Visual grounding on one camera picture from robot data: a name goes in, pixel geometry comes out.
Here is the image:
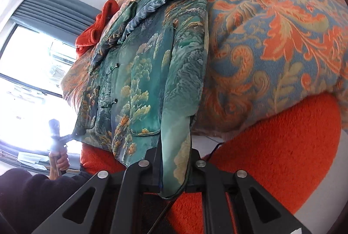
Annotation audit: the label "green landscape print jacket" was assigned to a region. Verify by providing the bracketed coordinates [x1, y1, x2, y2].
[73, 0, 208, 199]

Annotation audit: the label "person's left hand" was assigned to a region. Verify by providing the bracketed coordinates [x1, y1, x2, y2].
[48, 146, 70, 181]

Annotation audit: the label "orange fleece bed sheet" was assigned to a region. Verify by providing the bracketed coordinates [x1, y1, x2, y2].
[81, 93, 341, 233]

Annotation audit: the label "red fleece garment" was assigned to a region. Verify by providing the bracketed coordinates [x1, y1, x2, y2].
[75, 0, 120, 58]

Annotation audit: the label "grey blue curtain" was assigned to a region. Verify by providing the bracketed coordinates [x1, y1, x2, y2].
[11, 0, 101, 47]

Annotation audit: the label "orange floral bed quilt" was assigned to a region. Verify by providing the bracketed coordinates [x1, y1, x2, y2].
[61, 0, 348, 142]

